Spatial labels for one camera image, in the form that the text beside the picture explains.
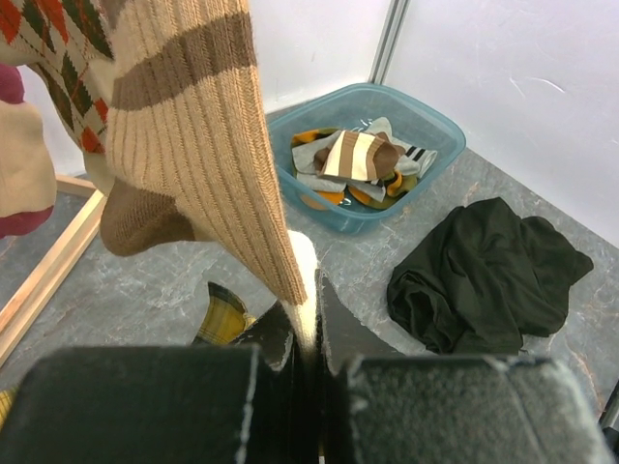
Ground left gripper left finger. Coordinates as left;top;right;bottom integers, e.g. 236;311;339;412
1;305;295;463

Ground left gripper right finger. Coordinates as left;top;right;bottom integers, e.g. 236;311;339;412
316;273;614;463

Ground brown beige striped sock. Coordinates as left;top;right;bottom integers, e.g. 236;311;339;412
332;130;399;182

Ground olive striped sock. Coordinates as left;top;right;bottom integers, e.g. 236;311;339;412
314;170;418;210
290;128;340;149

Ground grey sock black stripes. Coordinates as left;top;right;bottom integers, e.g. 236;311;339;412
292;138;347;192

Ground olive striped sock front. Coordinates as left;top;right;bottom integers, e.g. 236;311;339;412
290;128;340;149

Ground yellow plaid shirt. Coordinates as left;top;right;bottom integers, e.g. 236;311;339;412
0;281;258;426

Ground black garment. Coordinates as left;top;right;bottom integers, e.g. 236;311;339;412
386;197;594;355

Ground blue plastic basin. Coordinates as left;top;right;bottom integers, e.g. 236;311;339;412
269;84;466;235

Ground cream purple striped sock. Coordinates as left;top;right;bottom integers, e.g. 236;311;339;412
0;65;57;238

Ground argyle orange beige sock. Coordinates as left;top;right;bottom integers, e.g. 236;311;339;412
1;0;114;195

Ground wooden drying rack frame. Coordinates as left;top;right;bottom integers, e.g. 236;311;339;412
1;174;106;363

